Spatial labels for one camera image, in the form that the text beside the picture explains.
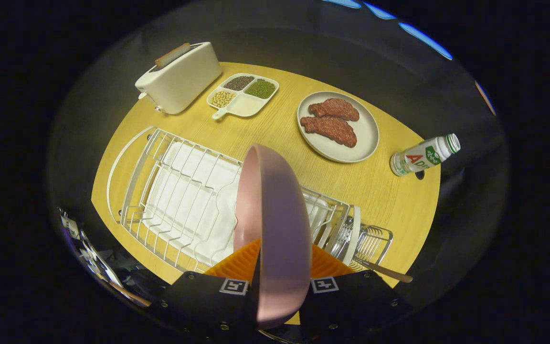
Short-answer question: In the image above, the white toaster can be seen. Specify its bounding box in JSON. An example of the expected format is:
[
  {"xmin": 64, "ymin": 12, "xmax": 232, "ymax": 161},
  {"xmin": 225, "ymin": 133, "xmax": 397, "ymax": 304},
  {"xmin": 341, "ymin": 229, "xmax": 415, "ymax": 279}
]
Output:
[{"xmin": 135, "ymin": 42, "xmax": 223, "ymax": 115}]

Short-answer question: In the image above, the pile of yellow beans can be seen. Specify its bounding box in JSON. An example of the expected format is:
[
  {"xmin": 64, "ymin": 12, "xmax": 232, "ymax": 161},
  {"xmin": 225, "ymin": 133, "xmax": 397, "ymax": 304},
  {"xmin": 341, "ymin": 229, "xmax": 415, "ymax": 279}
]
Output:
[{"xmin": 211, "ymin": 90, "xmax": 236, "ymax": 108}]

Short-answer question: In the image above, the black backdrop cloth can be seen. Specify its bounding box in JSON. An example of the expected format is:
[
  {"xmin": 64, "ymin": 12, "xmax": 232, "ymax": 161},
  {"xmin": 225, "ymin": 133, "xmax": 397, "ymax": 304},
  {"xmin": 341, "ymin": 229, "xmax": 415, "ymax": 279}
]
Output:
[{"xmin": 48, "ymin": 0, "xmax": 512, "ymax": 239}]

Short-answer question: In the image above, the brown bread slice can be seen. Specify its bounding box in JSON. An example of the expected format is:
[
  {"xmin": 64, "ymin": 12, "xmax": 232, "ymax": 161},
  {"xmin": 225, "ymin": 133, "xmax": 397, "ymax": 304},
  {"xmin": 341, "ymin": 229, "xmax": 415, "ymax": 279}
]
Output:
[{"xmin": 154, "ymin": 43, "xmax": 192, "ymax": 68}]

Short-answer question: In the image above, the pile of dark beans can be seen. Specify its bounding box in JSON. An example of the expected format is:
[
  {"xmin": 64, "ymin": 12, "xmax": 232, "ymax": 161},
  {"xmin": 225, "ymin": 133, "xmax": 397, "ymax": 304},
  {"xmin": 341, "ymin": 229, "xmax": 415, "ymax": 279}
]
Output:
[{"xmin": 223, "ymin": 75, "xmax": 255, "ymax": 92}]

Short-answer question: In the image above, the metal wire basket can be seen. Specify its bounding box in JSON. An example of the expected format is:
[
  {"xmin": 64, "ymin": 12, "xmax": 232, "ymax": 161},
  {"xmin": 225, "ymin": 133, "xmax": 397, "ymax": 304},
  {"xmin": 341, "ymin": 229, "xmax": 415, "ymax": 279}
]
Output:
[{"xmin": 339, "ymin": 217, "xmax": 394, "ymax": 273}]

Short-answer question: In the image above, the white divided dish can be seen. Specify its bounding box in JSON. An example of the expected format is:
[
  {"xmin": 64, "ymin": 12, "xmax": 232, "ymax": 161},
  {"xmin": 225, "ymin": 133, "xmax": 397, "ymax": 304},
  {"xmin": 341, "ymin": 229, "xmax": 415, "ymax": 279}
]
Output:
[{"xmin": 206, "ymin": 73, "xmax": 280, "ymax": 120}]

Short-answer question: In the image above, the white drip tray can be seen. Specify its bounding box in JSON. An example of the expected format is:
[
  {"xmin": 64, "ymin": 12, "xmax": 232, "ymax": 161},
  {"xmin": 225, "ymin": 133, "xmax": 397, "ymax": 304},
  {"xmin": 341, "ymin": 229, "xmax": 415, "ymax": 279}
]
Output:
[{"xmin": 141, "ymin": 141, "xmax": 328, "ymax": 266}]

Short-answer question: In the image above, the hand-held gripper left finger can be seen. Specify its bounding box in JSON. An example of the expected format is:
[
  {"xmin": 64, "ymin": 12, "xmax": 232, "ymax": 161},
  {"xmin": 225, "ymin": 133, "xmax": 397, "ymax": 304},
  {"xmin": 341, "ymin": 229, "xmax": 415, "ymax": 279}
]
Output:
[{"xmin": 151, "ymin": 238, "xmax": 262, "ymax": 335}]

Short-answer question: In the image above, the pink plate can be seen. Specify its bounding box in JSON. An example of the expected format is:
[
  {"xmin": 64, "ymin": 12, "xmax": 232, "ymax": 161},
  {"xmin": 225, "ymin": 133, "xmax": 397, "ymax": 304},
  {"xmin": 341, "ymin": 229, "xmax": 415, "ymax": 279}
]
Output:
[{"xmin": 233, "ymin": 143, "xmax": 313, "ymax": 330}]

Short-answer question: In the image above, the grey round plate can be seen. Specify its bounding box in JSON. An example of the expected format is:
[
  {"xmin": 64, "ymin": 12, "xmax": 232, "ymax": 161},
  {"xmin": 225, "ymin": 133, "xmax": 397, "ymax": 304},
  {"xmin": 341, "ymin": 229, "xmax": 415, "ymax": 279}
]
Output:
[{"xmin": 296, "ymin": 91, "xmax": 380, "ymax": 164}]

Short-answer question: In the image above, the red meat piece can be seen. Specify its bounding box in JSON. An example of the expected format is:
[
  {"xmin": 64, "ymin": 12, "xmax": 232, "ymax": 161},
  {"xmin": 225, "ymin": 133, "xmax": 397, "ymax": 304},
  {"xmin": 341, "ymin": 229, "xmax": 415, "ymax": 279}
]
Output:
[
  {"xmin": 308, "ymin": 98, "xmax": 360, "ymax": 122},
  {"xmin": 300, "ymin": 116, "xmax": 358, "ymax": 148}
]

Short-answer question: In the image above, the white drink bottle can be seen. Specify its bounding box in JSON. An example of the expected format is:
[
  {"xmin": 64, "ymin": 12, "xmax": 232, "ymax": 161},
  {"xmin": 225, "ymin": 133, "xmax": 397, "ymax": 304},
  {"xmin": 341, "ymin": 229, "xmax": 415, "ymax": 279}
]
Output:
[{"xmin": 390, "ymin": 133, "xmax": 461, "ymax": 177}]

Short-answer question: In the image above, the brown wooden-handled spoon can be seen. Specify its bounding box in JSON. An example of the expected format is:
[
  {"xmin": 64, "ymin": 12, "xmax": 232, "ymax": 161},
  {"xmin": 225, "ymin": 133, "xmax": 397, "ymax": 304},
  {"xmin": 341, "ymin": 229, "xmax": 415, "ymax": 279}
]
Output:
[{"xmin": 351, "ymin": 257, "xmax": 414, "ymax": 283}]

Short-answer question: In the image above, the white wire dish rack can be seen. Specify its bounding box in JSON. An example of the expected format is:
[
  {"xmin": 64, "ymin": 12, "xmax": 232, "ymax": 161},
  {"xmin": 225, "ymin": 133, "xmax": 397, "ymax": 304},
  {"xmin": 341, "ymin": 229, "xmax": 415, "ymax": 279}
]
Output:
[{"xmin": 106, "ymin": 126, "xmax": 361, "ymax": 274}]

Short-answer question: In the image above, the pile of green beans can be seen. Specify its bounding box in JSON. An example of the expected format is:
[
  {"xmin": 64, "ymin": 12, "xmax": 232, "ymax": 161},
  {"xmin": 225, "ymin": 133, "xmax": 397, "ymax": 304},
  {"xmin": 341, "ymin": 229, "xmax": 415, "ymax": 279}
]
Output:
[{"xmin": 244, "ymin": 79, "xmax": 277, "ymax": 100}]

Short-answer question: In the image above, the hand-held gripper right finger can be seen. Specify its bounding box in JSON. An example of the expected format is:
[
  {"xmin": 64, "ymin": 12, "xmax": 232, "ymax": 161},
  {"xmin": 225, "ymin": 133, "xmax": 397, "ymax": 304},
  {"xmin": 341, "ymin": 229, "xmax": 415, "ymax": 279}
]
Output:
[{"xmin": 299, "ymin": 244, "xmax": 414, "ymax": 335}]

